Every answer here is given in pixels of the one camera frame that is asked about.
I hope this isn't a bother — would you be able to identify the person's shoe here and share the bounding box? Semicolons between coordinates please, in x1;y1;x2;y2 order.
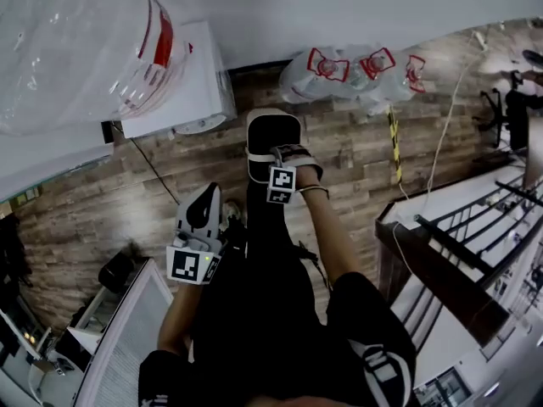
221;200;244;221

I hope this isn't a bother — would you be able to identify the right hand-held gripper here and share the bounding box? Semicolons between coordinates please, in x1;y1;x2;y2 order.
245;143;316;205

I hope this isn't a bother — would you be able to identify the black container with beige rim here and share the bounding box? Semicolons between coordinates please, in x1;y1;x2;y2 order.
244;108;304;186

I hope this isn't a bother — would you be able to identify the thin black cable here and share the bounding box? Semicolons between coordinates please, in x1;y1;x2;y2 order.
110;120;182;206

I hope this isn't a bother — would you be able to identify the white framed glass panel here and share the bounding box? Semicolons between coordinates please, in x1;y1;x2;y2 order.
70;256;176;407

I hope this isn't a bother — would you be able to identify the person's right forearm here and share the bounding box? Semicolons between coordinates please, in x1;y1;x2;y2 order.
295;183;362;288

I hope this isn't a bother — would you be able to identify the large clear water bottle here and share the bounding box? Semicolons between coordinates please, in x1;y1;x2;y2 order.
0;0;176;137

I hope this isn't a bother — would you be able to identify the wrapped pack of water bottles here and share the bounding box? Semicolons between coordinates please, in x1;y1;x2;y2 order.
278;44;427;114

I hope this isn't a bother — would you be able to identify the person's right hand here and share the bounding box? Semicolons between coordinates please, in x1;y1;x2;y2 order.
295;158;325;191

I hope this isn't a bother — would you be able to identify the black stair railing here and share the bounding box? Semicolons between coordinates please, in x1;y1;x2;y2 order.
413;175;543;283

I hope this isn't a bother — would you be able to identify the white cable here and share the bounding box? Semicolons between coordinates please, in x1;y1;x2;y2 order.
389;31;483;279

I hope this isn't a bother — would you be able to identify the black office chair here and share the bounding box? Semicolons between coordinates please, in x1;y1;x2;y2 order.
472;69;532;153

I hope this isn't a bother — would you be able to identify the black round stool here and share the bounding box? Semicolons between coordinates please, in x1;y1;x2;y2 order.
98;243;137;295

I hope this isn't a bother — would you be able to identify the person's left forearm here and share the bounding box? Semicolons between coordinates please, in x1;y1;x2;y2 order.
158;281;201;356

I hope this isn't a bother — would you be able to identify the white water dispenser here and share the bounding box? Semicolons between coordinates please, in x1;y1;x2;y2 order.
120;20;238;140

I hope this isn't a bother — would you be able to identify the yellow black striped strip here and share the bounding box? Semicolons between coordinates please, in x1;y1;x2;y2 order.
387;103;405;185

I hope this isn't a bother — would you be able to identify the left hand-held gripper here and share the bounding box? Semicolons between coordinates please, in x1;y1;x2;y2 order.
165;181;225;286

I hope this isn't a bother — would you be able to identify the dark brown wooden handrail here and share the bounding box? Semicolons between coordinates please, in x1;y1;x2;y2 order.
374;200;511;348

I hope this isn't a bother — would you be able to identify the thin wrist bracelet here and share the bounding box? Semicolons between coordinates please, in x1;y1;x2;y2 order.
296;185;331;200

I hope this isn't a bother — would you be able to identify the white countertop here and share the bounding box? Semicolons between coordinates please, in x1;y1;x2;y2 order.
0;119;116;204

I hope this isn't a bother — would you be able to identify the person's black clothing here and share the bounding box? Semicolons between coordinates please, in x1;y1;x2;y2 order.
137;180;419;407

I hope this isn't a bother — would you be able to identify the wooden floor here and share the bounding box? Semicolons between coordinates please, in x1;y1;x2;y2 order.
0;18;543;338

